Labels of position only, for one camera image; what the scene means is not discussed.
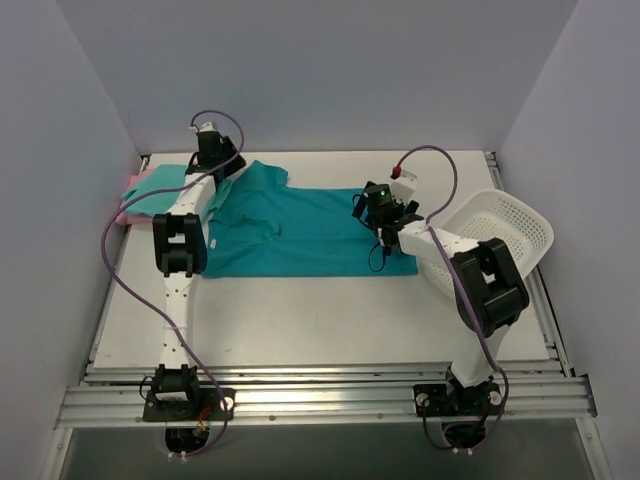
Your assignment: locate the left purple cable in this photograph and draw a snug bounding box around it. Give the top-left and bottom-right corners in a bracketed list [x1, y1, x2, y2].
[101, 109, 246, 456]

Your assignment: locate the teal t shirt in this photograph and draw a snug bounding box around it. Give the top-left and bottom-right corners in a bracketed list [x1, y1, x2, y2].
[202, 161, 418, 279]

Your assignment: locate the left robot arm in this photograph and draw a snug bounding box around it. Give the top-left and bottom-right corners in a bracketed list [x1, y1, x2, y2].
[148, 122, 246, 419]

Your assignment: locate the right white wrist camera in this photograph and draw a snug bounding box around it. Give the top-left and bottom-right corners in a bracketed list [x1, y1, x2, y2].
[389, 166, 418, 204]

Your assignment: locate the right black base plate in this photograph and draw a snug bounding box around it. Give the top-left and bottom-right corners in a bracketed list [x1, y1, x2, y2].
[412, 380, 503, 418]

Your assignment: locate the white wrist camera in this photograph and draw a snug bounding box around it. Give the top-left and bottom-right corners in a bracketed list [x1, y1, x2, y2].
[190, 121, 218, 134]
[389, 166, 418, 204]

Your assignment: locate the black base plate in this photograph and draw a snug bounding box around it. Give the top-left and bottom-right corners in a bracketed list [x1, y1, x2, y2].
[412, 380, 503, 418]
[142, 388, 236, 423]

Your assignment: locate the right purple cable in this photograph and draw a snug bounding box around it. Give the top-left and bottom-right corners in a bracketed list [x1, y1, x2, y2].
[397, 144, 510, 454]

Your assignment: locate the aluminium rail frame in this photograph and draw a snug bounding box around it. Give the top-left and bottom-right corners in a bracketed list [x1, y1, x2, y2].
[57, 151, 596, 428]

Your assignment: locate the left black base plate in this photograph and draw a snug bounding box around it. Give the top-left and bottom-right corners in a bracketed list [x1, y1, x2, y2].
[142, 388, 236, 423]

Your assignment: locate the purple cable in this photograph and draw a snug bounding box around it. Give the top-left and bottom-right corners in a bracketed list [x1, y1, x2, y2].
[101, 109, 246, 456]
[397, 144, 510, 454]

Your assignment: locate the white perforated plastic basket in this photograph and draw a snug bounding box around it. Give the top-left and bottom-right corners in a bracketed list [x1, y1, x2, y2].
[437, 189, 554, 278]

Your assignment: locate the folded mint green t shirt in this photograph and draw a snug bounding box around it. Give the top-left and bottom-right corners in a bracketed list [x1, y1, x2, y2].
[119, 163, 234, 229]

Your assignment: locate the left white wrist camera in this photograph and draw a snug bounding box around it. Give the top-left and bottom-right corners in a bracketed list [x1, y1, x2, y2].
[190, 121, 218, 134]

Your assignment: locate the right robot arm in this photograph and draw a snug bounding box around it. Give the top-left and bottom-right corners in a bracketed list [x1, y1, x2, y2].
[352, 181, 530, 413]

